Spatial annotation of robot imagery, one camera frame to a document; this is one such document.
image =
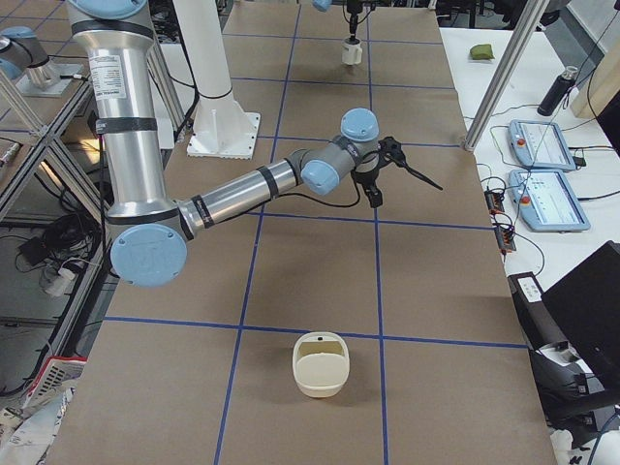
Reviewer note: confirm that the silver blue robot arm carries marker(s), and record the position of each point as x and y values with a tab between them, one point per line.
150	230
324	5

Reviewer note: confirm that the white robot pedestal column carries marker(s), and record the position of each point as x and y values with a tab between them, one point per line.
221	127

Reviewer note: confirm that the far teach pendant tablet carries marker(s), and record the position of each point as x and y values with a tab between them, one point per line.
537	144

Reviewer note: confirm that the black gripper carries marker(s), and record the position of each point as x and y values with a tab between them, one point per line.
366	177
353	19

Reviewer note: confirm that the aluminium corner post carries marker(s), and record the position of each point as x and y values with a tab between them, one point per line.
520	37

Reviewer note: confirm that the black water bottle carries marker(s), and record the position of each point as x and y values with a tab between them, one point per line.
561	87

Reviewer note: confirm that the black Huawei monitor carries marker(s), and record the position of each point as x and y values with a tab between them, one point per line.
585	306

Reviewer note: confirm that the white HOME mug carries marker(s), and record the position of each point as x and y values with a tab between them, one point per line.
351	53

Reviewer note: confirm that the cream plastic basket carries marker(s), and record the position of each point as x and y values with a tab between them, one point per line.
320	363

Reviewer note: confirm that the teach pendant tablet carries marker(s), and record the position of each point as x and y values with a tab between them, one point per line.
546	201
537	144

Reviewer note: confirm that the green cloth pouch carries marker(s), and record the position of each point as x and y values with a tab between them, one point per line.
482	52

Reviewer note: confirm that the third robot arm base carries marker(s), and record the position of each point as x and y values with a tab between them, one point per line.
24	60

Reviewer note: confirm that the near teach pendant tablet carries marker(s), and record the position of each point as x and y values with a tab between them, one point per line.
546	201

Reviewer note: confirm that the orange terminal block strip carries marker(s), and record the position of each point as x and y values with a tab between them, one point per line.
502	224

